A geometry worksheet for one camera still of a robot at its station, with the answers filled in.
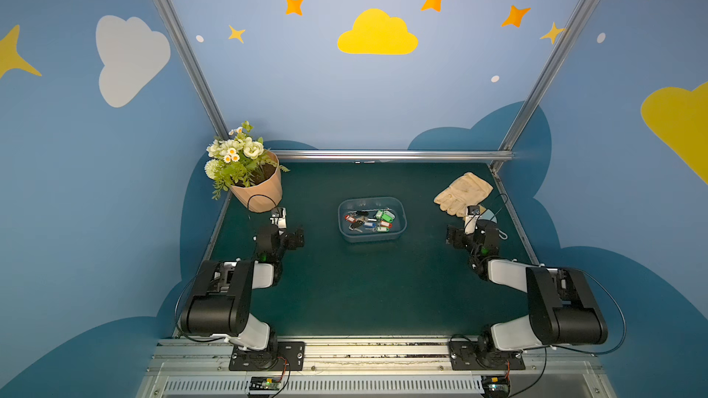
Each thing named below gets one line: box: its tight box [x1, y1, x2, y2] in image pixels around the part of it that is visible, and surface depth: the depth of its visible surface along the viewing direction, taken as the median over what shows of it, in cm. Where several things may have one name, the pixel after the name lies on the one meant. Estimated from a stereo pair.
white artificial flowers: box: [204, 120, 290, 200], surface depth 85 cm
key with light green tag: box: [375, 210, 396, 223], surface depth 106 cm
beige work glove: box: [433, 172, 494, 217], surface depth 114 cm
